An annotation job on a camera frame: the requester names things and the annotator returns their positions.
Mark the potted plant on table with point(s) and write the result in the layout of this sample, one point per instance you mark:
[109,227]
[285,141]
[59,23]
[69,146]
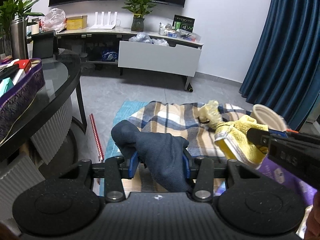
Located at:
[10,10]

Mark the white tv cabinet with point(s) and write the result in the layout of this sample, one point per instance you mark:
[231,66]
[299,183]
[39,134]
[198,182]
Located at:
[165,54]

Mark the black green sign card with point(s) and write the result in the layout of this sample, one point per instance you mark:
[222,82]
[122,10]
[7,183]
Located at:
[183,23]

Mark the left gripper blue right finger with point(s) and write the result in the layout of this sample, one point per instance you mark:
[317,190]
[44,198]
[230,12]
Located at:
[187,164]

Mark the beige paper cup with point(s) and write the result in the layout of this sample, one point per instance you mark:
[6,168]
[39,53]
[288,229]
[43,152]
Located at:
[267,116]

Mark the yellow knitted towel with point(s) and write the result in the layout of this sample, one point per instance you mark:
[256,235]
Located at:
[231,138]

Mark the clear plastic bag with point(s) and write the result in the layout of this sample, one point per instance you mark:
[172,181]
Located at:
[55,20]

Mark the pale yellow plastic glove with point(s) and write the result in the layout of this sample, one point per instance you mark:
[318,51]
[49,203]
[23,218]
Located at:
[209,114]

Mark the yellow box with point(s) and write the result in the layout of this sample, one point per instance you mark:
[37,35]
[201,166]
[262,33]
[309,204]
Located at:
[76,22]

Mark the plaid blue beige cloth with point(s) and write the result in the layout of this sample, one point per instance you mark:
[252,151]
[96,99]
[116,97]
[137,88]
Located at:
[179,121]

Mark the person's right hand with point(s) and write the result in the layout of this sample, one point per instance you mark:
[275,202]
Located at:
[313,220]

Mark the potted plant on cabinet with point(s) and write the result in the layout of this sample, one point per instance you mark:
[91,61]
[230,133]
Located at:
[139,9]

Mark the purple patterned tray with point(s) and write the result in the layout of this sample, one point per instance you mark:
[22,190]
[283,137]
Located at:
[18,99]

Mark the blue curtain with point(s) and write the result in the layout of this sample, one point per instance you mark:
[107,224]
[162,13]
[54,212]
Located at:
[284,72]

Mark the steel thermos bottle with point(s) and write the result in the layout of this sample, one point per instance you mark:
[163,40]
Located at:
[18,36]

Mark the white wifi router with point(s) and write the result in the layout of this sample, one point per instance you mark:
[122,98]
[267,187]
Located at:
[101,24]

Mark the round black glass table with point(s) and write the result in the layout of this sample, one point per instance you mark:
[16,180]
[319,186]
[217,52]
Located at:
[62,78]

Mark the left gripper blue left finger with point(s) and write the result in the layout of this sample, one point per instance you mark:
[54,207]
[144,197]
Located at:
[132,165]

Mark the dark navy sock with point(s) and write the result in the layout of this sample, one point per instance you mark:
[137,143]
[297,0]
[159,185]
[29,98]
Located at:
[162,153]

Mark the purple tissue pack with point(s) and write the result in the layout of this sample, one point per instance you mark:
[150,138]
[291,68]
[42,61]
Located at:
[269,188]

